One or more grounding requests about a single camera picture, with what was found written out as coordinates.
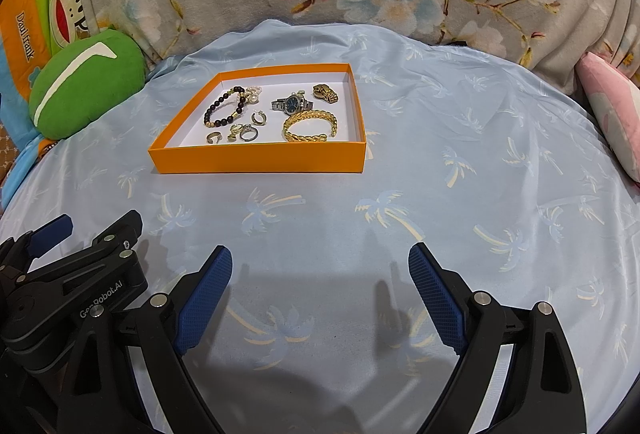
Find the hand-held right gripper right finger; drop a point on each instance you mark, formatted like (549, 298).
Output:
(435, 299)

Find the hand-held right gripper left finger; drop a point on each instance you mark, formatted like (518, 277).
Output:
(202, 304)

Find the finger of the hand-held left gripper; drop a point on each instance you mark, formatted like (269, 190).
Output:
(50, 232)
(110, 274)

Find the orange jewelry box tray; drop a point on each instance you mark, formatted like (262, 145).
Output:
(260, 159)

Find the small gold earring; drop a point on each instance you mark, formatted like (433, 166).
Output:
(233, 133)

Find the pearl hoop earring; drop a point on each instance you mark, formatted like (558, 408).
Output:
(258, 120)

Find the silver wristwatch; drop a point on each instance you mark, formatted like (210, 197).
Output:
(292, 103)

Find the light blue palm-print sheet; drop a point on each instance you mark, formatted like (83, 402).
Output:
(450, 214)

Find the green plush cushion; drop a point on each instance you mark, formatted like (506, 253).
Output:
(90, 83)

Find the orange cartoon printed blanket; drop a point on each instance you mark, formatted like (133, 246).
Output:
(20, 53)

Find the pearl brooch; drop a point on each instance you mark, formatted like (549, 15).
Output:
(254, 96)

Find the gold wristwatch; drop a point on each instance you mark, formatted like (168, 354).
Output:
(326, 93)

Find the pink pillow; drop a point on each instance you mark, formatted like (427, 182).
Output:
(615, 113)

